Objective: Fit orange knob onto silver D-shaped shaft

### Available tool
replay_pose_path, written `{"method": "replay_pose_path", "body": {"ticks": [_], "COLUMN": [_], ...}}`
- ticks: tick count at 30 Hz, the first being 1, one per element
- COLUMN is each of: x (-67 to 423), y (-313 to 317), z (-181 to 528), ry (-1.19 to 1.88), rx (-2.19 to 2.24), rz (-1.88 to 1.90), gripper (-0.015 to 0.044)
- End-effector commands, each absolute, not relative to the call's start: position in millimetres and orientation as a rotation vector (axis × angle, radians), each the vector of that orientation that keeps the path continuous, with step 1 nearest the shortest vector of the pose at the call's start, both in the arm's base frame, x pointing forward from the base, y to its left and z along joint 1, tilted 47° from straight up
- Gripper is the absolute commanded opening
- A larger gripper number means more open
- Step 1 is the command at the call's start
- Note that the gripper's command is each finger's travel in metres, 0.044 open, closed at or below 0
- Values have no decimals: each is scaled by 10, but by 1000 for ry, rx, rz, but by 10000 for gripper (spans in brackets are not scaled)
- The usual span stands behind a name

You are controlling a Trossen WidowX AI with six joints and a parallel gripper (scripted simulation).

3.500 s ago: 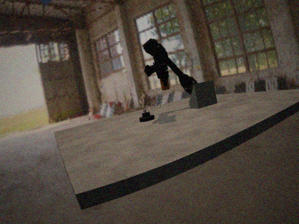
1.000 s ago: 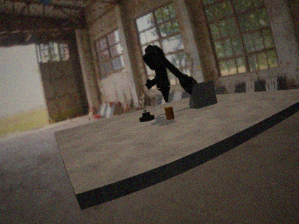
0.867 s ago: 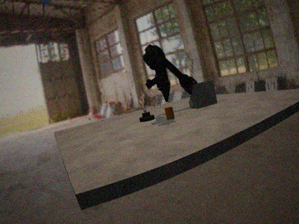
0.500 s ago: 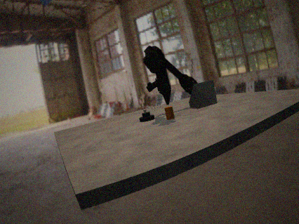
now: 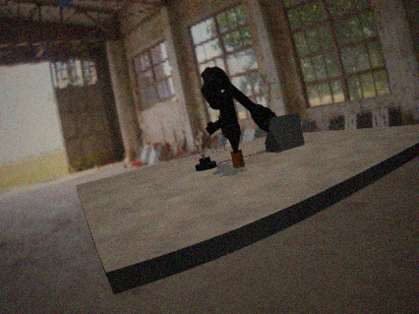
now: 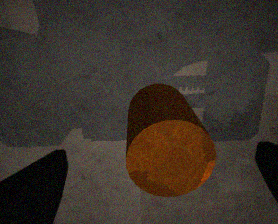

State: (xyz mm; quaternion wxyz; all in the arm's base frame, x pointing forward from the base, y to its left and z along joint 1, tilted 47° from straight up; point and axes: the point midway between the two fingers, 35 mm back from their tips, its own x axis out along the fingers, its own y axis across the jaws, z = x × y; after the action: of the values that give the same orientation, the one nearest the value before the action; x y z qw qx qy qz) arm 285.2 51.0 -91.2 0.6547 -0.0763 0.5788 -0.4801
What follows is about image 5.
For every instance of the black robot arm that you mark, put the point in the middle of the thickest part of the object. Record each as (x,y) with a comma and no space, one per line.
(216,80)

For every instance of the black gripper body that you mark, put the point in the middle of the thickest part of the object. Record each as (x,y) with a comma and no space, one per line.
(230,121)

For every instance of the orange cylinder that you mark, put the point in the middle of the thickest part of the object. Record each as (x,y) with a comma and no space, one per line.
(237,159)

